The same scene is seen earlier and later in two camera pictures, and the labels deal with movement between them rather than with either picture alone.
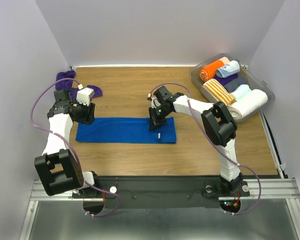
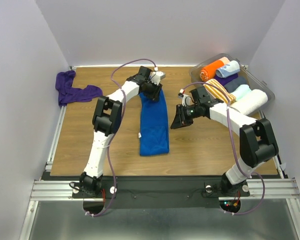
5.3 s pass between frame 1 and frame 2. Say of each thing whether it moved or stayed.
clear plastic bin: stayed
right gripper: moved
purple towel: stayed
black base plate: stayed
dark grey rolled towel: stayed
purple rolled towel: stayed
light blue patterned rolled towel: stayed
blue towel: moved
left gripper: moved
